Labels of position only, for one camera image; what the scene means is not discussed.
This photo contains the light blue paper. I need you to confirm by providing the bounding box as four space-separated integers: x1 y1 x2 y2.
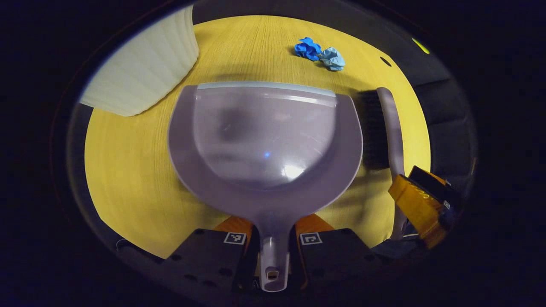
318 47 346 72

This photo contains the yellow wooden desktop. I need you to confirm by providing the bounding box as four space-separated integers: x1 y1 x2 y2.
84 15 431 260

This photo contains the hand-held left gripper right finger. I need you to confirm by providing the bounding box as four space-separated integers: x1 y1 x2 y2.
290 213 384 290

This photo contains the white ribbed garbage bin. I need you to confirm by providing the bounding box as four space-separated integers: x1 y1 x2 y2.
79 5 200 117

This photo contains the dark blue paper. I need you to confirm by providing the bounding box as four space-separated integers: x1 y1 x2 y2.
293 37 322 61

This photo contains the small pale pink broom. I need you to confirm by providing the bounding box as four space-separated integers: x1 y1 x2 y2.
356 87 410 241

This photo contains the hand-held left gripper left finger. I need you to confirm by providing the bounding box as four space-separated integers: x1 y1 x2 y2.
164 215 261 295

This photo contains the pale pink dustpan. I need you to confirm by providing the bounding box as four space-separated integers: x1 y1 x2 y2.
168 81 364 293

